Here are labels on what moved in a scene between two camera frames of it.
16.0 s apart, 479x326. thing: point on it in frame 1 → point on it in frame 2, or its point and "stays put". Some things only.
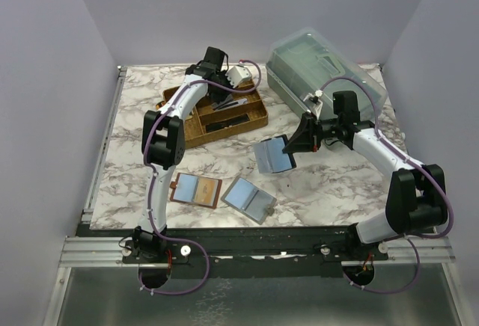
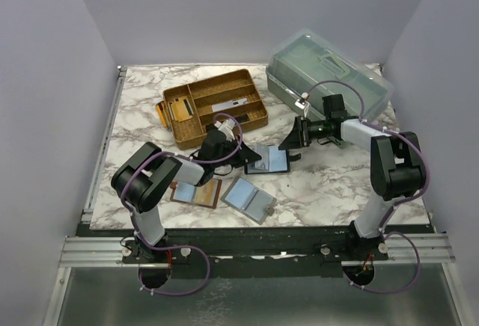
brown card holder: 196,190 stays put
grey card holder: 250,199 stays put
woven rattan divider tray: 242,108 stays put
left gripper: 219,98 → 245,155
